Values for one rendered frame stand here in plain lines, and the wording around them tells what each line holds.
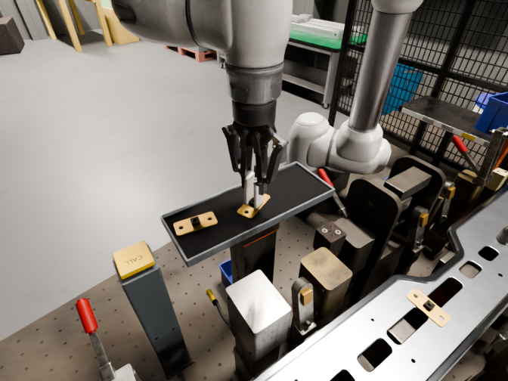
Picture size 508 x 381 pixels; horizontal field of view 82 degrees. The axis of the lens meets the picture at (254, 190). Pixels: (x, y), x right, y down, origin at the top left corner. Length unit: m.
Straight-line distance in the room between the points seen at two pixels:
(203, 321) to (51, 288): 1.40
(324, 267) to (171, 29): 0.51
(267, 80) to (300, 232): 0.85
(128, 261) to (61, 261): 1.78
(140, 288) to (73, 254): 1.77
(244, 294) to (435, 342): 0.39
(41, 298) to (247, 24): 2.03
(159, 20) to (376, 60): 0.68
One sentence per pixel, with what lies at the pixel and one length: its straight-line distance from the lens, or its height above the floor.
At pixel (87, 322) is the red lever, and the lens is 0.60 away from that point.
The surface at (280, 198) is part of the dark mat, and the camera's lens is 0.66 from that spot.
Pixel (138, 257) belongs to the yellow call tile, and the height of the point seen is 1.16.
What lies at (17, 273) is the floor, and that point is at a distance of 2.45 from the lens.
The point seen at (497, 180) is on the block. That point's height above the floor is 1.04.
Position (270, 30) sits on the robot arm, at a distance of 0.44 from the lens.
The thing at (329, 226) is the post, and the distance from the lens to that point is 0.70.
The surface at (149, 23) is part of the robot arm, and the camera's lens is 0.52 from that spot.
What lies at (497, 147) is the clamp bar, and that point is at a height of 1.17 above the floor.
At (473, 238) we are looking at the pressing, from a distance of 0.98.
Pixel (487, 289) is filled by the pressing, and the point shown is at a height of 1.00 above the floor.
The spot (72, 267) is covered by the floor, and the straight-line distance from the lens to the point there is 2.28.
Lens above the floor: 1.60
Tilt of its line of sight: 40 degrees down
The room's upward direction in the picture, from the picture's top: straight up
